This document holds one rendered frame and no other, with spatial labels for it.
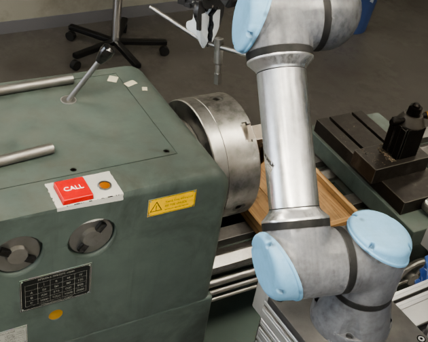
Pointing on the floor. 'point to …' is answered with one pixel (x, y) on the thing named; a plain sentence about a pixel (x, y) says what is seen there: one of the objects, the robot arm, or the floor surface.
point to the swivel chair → (119, 26)
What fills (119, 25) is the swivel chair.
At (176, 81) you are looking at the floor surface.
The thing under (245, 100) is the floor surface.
